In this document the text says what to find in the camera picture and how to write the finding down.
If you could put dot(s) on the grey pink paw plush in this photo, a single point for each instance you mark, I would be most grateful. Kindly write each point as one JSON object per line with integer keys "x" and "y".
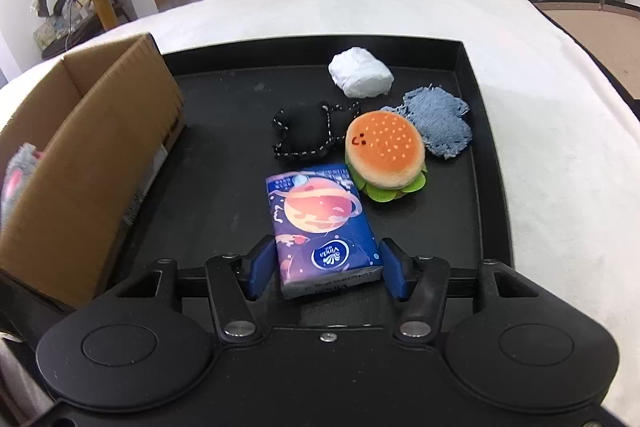
{"x": 20, "y": 172}

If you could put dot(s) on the burger plush toy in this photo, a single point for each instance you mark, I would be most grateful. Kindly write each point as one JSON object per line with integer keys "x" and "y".
{"x": 385, "y": 147}

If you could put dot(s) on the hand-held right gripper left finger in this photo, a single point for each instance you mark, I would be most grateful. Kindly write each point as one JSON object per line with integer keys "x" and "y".
{"x": 261, "y": 268}

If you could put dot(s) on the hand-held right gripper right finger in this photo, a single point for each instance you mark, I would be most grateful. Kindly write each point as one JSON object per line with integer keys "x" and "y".
{"x": 397, "y": 272}

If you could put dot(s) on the white cloth bundle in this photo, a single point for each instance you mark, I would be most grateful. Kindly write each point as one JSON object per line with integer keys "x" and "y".
{"x": 360, "y": 72}

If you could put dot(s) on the green patterned box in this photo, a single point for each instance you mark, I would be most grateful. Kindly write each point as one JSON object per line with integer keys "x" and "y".
{"x": 49, "y": 34}

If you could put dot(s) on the brown cardboard box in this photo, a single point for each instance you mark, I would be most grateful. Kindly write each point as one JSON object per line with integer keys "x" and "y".
{"x": 100, "y": 157}

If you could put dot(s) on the purple planet-print tissue pack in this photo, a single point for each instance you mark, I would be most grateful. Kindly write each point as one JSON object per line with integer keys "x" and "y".
{"x": 320, "y": 217}

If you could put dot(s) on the black plastic tray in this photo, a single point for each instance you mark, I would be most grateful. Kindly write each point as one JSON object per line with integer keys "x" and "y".
{"x": 225, "y": 107}

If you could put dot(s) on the blue denim cloth patch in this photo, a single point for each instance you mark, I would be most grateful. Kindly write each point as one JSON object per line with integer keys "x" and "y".
{"x": 440, "y": 122}

